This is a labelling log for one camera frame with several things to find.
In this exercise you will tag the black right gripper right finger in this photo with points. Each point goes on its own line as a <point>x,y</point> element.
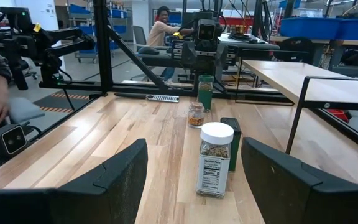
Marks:
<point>278,186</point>

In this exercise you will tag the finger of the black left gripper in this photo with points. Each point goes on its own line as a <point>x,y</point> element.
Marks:
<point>219,81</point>
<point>195,79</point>

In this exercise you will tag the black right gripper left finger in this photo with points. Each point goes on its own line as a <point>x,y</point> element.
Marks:
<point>113,189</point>

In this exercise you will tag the green-lid spice jar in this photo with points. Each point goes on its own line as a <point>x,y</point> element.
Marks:
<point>205,93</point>

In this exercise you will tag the small glass spice jar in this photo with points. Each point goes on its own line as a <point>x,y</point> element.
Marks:
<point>196,116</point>

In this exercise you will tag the black square spice tin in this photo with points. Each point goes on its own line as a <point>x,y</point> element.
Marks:
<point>236,143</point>

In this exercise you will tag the white-lid spice jar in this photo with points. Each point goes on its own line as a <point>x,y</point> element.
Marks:
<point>214,161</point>

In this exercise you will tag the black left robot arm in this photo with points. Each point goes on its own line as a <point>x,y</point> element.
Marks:
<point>217,7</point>

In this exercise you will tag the wooden shelf with black legs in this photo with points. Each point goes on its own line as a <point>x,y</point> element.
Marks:
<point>291,77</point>

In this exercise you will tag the yellow tag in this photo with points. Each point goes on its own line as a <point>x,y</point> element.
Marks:
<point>177,35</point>
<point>36,27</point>

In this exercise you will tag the red storage bin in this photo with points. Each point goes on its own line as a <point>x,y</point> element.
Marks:
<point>236,21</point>

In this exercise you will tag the grey desk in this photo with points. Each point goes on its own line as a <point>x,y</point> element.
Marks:
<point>250,46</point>

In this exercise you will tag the grey office chair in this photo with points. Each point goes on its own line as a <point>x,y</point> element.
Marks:
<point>140,35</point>

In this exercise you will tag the black office chair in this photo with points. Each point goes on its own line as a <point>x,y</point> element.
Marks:
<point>294,49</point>

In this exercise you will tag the black mat with orange stripes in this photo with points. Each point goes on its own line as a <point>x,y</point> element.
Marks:
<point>61,100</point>

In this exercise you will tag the grey pad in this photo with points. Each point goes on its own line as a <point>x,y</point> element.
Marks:
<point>23,109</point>

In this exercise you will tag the blue shelving cart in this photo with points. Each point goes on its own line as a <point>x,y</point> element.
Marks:
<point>82,31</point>

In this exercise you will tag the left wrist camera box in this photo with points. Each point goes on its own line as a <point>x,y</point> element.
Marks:
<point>206,31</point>

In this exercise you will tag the black metal table frame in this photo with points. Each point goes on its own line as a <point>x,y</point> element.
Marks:
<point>102,46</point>

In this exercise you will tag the table-level camera box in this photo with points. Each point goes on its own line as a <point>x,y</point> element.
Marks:
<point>9,141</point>

